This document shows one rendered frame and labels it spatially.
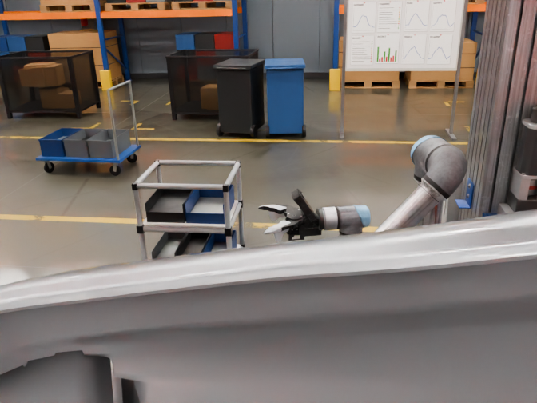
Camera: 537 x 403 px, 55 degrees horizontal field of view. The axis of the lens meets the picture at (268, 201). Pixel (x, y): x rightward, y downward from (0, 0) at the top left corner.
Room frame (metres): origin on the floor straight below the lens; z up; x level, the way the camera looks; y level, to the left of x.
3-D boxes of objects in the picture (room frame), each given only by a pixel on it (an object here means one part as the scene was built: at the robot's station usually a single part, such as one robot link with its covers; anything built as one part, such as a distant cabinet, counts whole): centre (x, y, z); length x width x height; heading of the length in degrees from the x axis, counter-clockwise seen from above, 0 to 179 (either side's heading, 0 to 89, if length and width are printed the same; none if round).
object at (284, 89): (6.98, -0.26, 0.49); 0.64 x 0.54 x 0.97; 179
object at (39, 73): (8.64, 3.55, 0.49); 1.26 x 0.85 x 0.97; 84
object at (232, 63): (7.07, 0.34, 0.49); 0.64 x 0.54 x 0.97; 162
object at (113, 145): (5.70, 2.04, 0.48); 1.00 x 0.60 x 0.96; 80
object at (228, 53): (8.20, 0.78, 0.49); 1.26 x 0.85 x 0.97; 80
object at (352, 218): (1.52, -0.27, 1.21); 0.11 x 0.08 x 0.09; 96
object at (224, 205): (2.62, 0.43, 0.50); 0.54 x 0.42 x 1.00; 83
